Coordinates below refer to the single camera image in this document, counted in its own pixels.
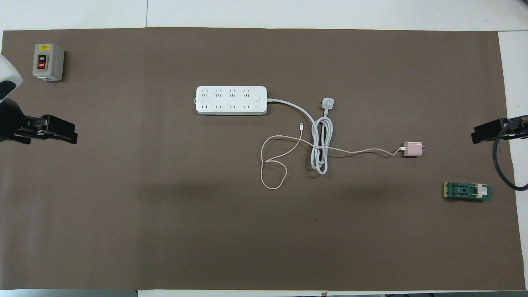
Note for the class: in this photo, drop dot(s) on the grey on-off switch box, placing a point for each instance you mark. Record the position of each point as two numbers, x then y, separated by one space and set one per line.
47 62

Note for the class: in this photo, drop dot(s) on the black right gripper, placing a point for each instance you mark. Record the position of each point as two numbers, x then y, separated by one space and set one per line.
517 128

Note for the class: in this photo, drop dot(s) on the white power strip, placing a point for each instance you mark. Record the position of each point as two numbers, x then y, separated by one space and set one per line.
231 100

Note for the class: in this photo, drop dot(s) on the pink charger adapter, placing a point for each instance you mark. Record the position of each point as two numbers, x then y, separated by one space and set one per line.
412 149

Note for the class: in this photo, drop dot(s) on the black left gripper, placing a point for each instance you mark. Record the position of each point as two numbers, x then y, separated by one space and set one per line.
10 119

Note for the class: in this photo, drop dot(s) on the brown table mat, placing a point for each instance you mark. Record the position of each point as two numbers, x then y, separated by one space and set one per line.
247 239

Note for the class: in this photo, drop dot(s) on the green knife switch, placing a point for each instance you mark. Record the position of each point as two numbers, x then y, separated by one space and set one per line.
466 191

